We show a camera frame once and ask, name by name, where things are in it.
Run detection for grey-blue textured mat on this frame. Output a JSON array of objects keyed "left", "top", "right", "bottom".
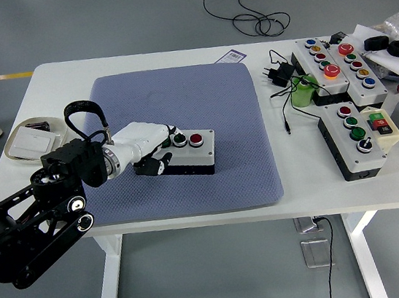
[{"left": 65, "top": 54, "right": 287, "bottom": 231}]

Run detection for small black connector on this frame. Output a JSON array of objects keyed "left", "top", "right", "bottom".
[{"left": 327, "top": 31, "right": 347, "bottom": 46}]

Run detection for black cable from outlet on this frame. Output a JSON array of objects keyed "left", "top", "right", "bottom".
[{"left": 313, "top": 214, "right": 344, "bottom": 298}]

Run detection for purple-edged label card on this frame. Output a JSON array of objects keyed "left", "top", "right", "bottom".
[{"left": 214, "top": 47, "right": 247, "bottom": 65}]

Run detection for black power adapter with cord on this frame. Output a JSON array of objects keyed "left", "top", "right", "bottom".
[{"left": 258, "top": 42, "right": 336, "bottom": 138}]

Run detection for white oval dish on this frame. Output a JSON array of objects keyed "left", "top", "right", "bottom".
[{"left": 0, "top": 113, "right": 73, "bottom": 168}]

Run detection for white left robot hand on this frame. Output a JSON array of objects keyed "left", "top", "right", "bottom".
[{"left": 109, "top": 115, "right": 192, "bottom": 183}]

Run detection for five-button box, mushroom button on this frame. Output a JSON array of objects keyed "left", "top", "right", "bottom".
[
  {"left": 325, "top": 36, "right": 390, "bottom": 111},
  {"left": 287, "top": 33, "right": 355, "bottom": 109}
]

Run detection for metal floor outlet box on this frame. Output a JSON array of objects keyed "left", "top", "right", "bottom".
[
  {"left": 299, "top": 236, "right": 336, "bottom": 270},
  {"left": 292, "top": 214, "right": 324, "bottom": 235}
]

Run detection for black bolt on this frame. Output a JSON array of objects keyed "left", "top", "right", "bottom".
[{"left": 23, "top": 119, "right": 50, "bottom": 133}]

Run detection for white wall switch plate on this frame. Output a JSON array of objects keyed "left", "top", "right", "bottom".
[{"left": 9, "top": 122, "right": 60, "bottom": 160}]

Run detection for four-button control box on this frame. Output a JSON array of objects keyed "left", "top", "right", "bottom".
[
  {"left": 129, "top": 125, "right": 221, "bottom": 186},
  {"left": 314, "top": 97, "right": 391, "bottom": 185}
]

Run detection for black coiled floor cable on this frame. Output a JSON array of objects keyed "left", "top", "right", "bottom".
[{"left": 201, "top": 0, "right": 294, "bottom": 46}]

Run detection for white table leg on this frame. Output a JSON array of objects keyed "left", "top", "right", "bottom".
[
  {"left": 340, "top": 208, "right": 390, "bottom": 298},
  {"left": 85, "top": 234, "right": 131, "bottom": 298}
]

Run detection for beige red-green push switch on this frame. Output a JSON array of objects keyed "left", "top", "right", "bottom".
[{"left": 358, "top": 102, "right": 399, "bottom": 156}]

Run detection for white paper sheets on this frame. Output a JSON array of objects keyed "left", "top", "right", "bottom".
[{"left": 346, "top": 18, "right": 399, "bottom": 85}]

